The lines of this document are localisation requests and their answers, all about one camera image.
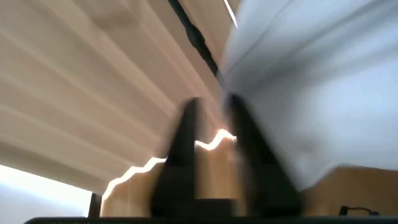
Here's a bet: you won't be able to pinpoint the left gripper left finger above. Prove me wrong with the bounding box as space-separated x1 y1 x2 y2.
150 97 200 218

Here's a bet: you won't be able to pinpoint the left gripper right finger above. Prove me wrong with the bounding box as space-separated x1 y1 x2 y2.
226 93 303 218

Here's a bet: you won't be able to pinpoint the pale grey shorts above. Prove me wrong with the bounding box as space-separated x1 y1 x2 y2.
218 0 398 192

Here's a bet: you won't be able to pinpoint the black clothes rack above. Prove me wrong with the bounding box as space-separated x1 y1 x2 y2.
167 0 220 78

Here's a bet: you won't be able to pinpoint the window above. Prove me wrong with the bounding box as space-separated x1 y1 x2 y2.
0 164 103 218

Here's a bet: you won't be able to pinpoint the black cable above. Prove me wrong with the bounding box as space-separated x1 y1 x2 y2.
338 205 381 217

